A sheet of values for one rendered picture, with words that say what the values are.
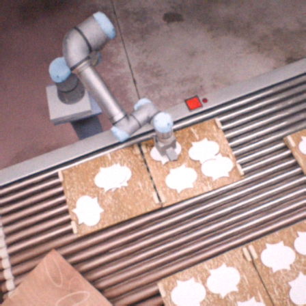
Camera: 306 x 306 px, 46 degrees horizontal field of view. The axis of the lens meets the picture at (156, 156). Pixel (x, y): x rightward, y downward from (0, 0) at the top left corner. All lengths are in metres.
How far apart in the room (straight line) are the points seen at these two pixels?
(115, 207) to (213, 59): 1.96
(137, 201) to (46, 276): 0.50
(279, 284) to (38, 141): 2.15
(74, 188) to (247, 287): 0.90
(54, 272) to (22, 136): 1.74
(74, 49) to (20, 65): 2.11
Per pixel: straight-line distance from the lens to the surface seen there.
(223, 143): 1.82
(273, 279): 1.67
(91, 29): 1.51
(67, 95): 1.98
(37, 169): 1.91
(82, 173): 1.80
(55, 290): 1.60
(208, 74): 3.20
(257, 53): 3.40
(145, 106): 1.56
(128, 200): 1.71
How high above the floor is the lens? 2.55
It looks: 66 degrees down
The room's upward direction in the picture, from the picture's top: 8 degrees counter-clockwise
